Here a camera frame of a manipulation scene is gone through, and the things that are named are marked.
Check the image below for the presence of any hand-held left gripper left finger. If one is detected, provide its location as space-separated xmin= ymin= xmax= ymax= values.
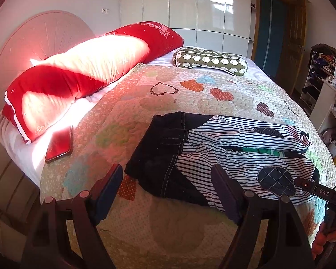
xmin=20 ymin=163 xmax=124 ymax=269

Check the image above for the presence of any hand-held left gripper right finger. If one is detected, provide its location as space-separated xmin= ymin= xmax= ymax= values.
xmin=211 ymin=164 xmax=317 ymax=269

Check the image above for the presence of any dark denim pants striped lining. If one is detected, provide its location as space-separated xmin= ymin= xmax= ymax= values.
xmin=125 ymin=111 xmax=321 ymax=213

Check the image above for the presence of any person's right hand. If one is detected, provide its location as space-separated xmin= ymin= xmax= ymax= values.
xmin=312 ymin=221 xmax=336 ymax=262

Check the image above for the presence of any red smartphone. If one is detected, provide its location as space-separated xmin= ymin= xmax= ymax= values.
xmin=44 ymin=125 xmax=73 ymax=163

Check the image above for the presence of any heart patterned quilt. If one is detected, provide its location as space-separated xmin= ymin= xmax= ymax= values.
xmin=40 ymin=62 xmax=336 ymax=269

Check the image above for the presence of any white shelf unit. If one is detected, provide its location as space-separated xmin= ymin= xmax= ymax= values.
xmin=298 ymin=43 xmax=336 ymax=135

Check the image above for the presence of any long red pillow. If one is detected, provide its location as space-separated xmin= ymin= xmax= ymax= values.
xmin=3 ymin=21 xmax=184 ymax=144

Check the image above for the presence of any green patterned bolster pillow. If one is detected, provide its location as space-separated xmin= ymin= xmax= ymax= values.
xmin=172 ymin=47 xmax=249 ymax=77

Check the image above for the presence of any dark clothing pile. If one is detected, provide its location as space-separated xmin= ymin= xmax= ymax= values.
xmin=310 ymin=44 xmax=336 ymax=72

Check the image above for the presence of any wooden door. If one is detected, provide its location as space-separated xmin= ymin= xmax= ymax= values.
xmin=277 ymin=0 xmax=308 ymax=93

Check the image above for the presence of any white round headboard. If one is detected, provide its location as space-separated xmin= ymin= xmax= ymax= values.
xmin=0 ymin=10 xmax=96 ymax=119

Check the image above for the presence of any white glossy wardrobe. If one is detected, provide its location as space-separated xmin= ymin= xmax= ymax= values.
xmin=119 ymin=0 xmax=253 ymax=59

